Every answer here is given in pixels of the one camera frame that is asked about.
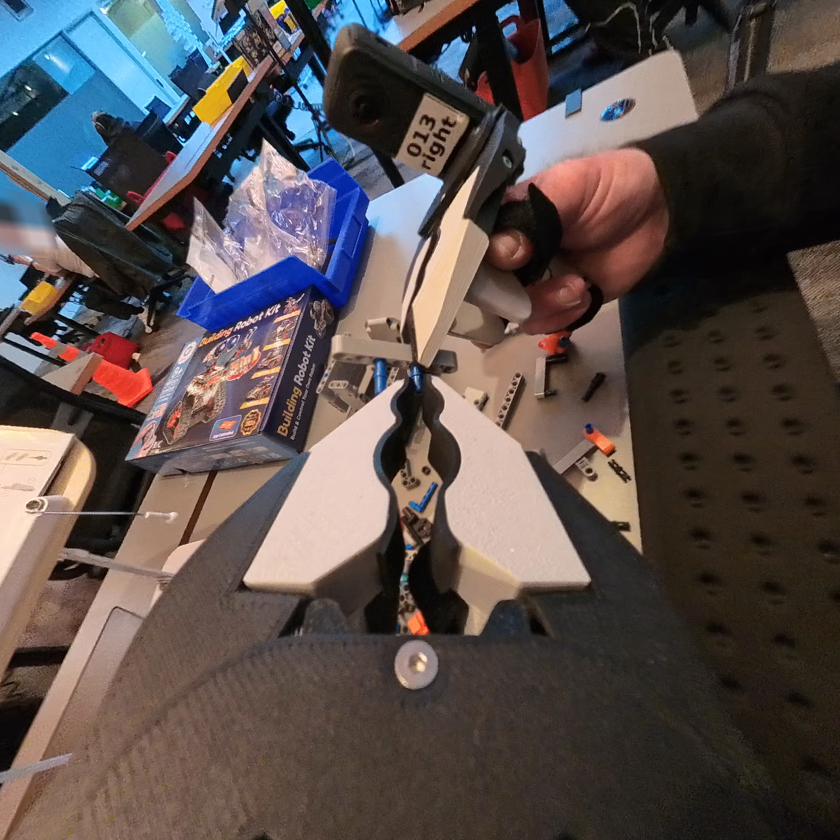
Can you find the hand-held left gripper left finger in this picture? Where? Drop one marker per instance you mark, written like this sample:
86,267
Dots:
315,525

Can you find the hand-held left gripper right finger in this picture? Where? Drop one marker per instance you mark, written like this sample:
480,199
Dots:
518,525

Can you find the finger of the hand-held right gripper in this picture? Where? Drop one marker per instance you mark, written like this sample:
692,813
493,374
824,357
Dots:
453,262
411,298

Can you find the grey black robot model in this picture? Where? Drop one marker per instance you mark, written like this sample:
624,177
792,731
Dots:
354,344

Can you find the blue pin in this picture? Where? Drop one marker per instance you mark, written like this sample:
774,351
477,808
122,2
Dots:
416,380

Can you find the grey beam with blue pins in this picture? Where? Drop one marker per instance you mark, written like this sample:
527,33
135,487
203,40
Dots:
508,397

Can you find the orange gear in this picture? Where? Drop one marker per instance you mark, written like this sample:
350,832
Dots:
554,341

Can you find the person's right forearm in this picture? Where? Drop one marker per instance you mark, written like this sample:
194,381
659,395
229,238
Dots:
754,151

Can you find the person's right hand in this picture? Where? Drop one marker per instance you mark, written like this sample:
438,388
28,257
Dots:
604,216

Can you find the wooden desk black legs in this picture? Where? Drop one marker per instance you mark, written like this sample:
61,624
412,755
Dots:
197,151
433,23

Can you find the short light grey beam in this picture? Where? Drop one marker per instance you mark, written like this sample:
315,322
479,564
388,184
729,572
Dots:
577,456

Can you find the blue plastic bin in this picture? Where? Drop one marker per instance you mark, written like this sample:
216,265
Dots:
308,282

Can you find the orange blue connector piece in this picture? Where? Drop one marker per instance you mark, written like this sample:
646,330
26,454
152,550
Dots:
600,441

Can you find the light grey connector pieces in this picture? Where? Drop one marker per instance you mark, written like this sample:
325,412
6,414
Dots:
476,397

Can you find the yellow bin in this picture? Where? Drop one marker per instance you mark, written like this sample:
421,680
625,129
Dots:
220,95

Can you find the orange bin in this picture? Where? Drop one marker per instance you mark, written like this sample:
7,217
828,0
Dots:
528,79

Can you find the robot kit box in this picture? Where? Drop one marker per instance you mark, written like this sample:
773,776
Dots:
229,380

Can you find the clear plastic bag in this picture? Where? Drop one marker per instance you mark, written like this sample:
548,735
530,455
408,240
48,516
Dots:
262,216

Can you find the black perforated panel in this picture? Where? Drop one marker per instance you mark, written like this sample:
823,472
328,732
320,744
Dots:
722,426

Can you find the orange traffic cone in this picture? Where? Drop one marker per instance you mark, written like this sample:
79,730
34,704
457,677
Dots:
52,342
124,384

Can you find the red canister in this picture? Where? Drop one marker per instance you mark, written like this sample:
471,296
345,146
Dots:
117,346

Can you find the wooden board document stand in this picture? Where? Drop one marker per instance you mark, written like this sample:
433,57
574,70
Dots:
39,558

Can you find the white instruction sheet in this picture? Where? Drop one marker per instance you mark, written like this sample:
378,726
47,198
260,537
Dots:
26,459

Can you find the black office chair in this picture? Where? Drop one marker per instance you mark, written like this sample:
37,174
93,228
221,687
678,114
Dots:
111,243

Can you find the grey frame with black pins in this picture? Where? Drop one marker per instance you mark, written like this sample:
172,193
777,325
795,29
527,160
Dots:
544,377

